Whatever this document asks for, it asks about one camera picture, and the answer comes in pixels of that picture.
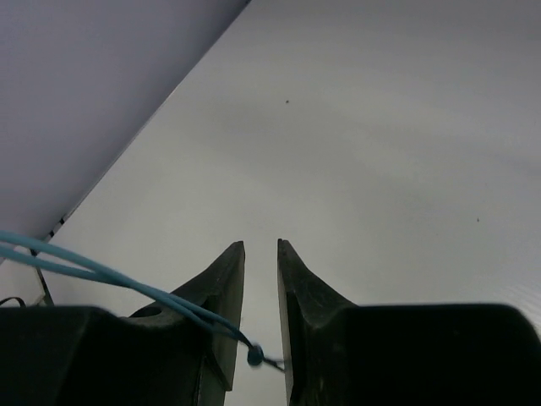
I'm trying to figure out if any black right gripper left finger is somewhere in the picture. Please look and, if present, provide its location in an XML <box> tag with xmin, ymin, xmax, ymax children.
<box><xmin>1</xmin><ymin>242</ymin><xmax>245</xmax><ymax>405</ymax></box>

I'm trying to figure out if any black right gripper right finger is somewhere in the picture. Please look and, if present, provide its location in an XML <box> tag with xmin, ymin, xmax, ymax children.
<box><xmin>277</xmin><ymin>239</ymin><xmax>540</xmax><ymax>405</ymax></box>

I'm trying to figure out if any thin blue headphone cable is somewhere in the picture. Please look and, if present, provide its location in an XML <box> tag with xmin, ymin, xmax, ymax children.
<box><xmin>0</xmin><ymin>230</ymin><xmax>287</xmax><ymax>373</ymax></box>

